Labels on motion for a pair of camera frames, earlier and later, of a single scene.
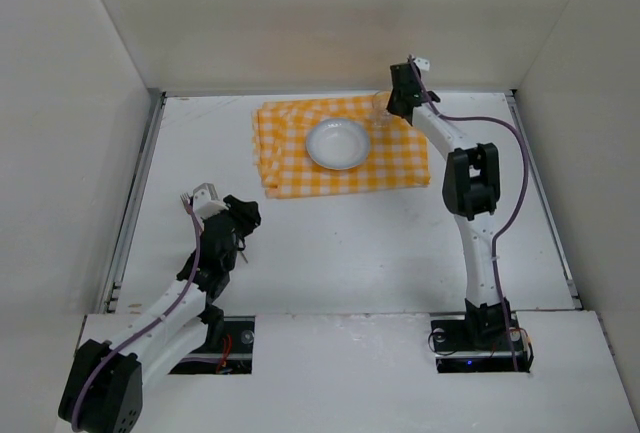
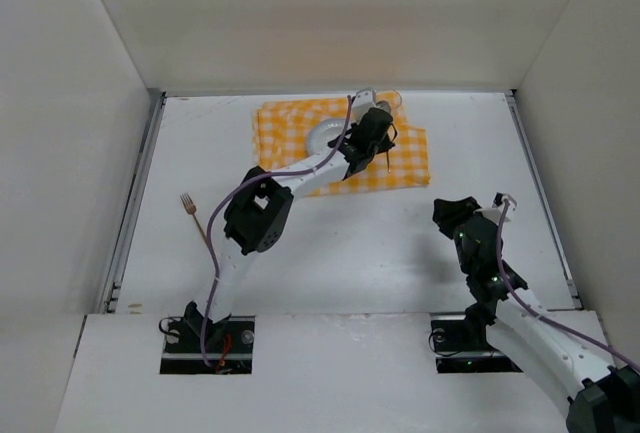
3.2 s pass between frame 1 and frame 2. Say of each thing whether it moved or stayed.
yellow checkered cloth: stayed
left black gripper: moved
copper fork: stayed
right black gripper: moved
